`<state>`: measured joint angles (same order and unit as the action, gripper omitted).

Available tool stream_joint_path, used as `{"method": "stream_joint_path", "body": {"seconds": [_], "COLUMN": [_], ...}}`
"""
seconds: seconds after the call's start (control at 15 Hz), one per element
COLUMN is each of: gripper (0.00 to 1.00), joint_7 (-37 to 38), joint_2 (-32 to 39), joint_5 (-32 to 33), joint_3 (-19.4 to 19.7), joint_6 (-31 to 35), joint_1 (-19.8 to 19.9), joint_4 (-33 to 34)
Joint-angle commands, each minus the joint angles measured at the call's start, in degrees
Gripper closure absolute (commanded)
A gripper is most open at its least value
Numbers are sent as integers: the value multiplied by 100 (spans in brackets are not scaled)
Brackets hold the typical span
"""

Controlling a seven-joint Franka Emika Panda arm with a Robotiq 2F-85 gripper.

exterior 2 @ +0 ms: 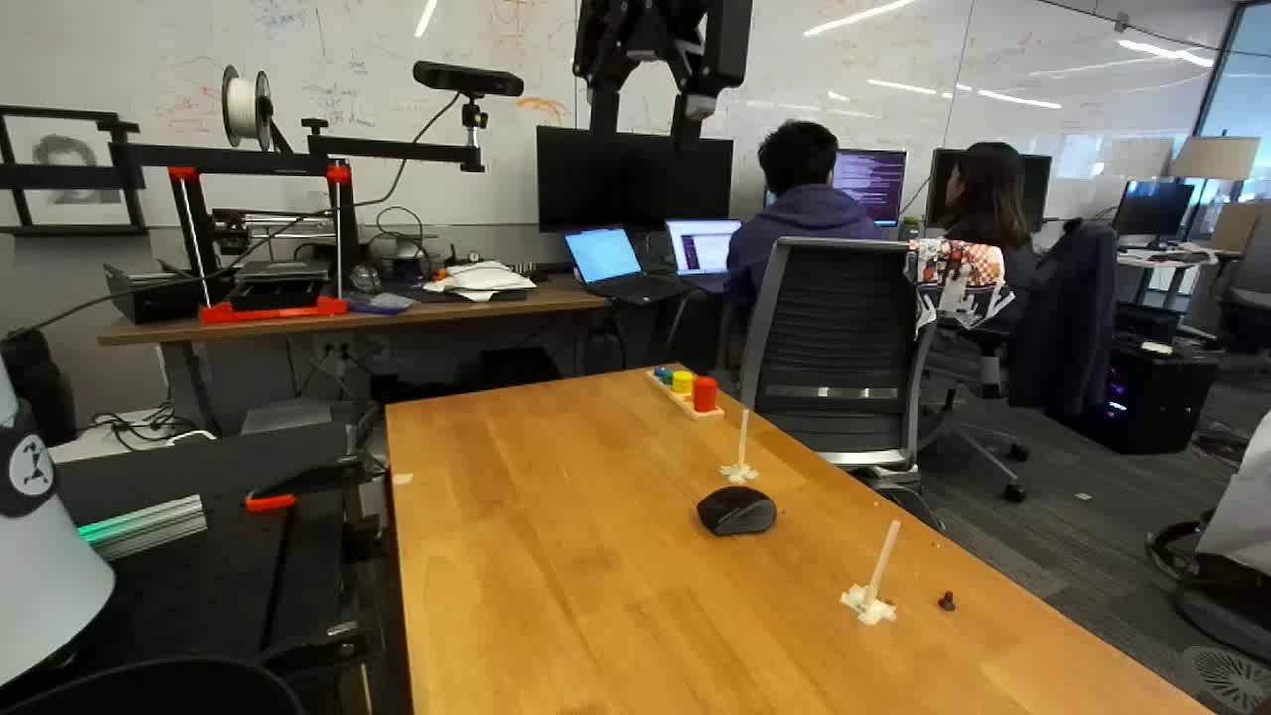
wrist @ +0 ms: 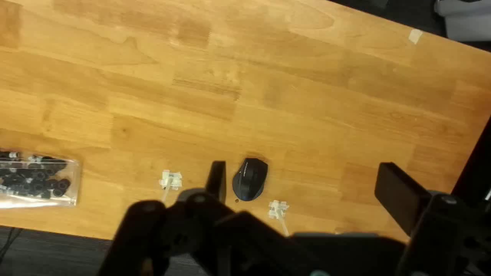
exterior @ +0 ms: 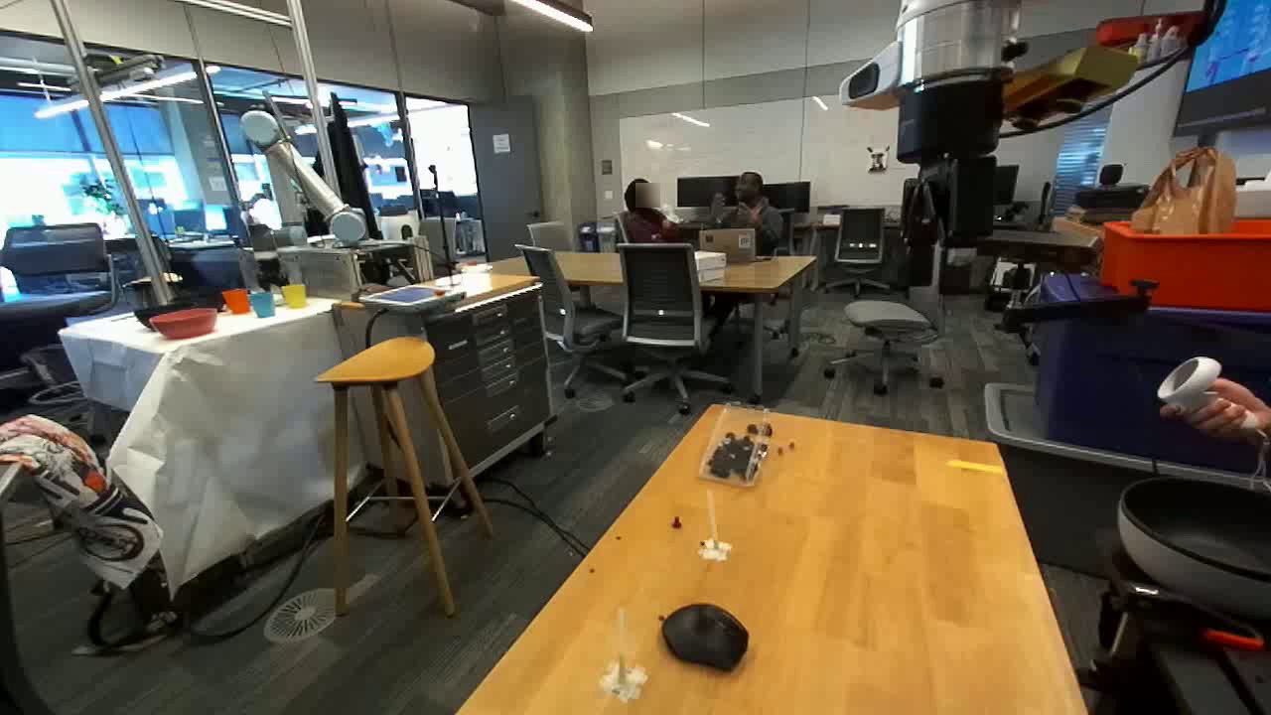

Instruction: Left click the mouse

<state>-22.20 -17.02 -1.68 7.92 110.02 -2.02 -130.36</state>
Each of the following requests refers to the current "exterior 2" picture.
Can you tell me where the white stick with tape base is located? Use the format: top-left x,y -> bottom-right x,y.
837,517 -> 907,632
721,405 -> 762,489

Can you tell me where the open laptop with white screen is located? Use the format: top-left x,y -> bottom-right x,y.
661,214 -> 748,293

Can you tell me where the red frame 3d printer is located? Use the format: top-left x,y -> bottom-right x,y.
165,160 -> 364,329

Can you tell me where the dark jacket on chair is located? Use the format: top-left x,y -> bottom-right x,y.
1013,217 -> 1123,430

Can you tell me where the large black monitor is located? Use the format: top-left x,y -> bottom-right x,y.
533,121 -> 735,239

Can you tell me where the silver aluminium bar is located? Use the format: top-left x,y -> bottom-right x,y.
71,489 -> 215,565

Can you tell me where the black computer tower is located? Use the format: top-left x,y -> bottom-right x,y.
1093,333 -> 1225,456

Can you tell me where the white stack of papers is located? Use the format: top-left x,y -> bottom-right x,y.
416,259 -> 541,305

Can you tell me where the black computer mouse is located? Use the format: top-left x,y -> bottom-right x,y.
697,479 -> 784,540

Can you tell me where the monitor with purple screen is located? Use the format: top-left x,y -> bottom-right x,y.
828,141 -> 915,226

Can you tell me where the person in purple hoodie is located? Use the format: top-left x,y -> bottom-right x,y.
723,120 -> 883,339

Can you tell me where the dark monitor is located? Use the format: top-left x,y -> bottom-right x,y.
922,141 -> 1057,231

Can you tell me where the white cone-shaped object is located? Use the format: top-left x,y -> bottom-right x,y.
0,356 -> 121,689

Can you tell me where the person with long dark hair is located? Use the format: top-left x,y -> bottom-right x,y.
936,137 -> 1052,259

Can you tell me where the black stereo camera bar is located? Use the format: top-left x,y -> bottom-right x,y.
409,55 -> 530,102

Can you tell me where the open laptop with blue screen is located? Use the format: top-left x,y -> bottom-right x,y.
559,221 -> 686,311

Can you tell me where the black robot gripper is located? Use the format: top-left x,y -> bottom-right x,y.
572,0 -> 755,141

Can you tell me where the patterned cloth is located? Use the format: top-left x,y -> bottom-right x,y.
903,234 -> 1021,339

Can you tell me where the grey mesh office chair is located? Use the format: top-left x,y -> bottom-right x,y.
735,231 -> 1034,509

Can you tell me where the orange handled tool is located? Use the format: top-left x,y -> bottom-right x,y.
240,489 -> 308,655

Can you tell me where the white filament spool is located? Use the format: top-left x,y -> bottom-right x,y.
215,60 -> 284,153

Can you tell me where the brown wooden desk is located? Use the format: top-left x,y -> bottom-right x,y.
96,271 -> 615,350

